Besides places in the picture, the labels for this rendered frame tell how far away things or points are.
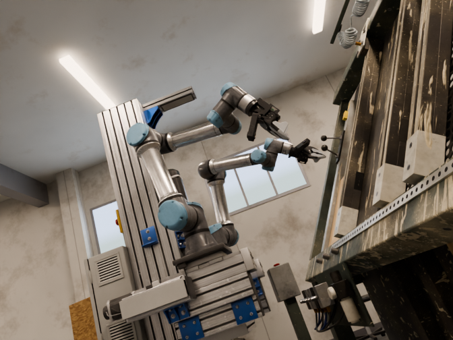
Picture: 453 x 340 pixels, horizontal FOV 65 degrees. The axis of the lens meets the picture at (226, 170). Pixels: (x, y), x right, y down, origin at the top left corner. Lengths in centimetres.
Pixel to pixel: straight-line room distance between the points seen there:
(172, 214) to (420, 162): 91
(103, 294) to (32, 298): 504
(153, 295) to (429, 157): 104
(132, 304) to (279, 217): 430
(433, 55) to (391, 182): 37
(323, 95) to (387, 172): 523
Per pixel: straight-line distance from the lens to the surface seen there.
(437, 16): 130
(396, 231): 105
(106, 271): 185
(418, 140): 102
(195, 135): 169
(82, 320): 318
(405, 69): 143
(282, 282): 205
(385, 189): 117
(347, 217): 160
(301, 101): 631
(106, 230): 629
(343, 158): 212
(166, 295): 144
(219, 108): 153
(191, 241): 157
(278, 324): 550
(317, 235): 219
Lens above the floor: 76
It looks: 21 degrees up
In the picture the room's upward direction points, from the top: 20 degrees counter-clockwise
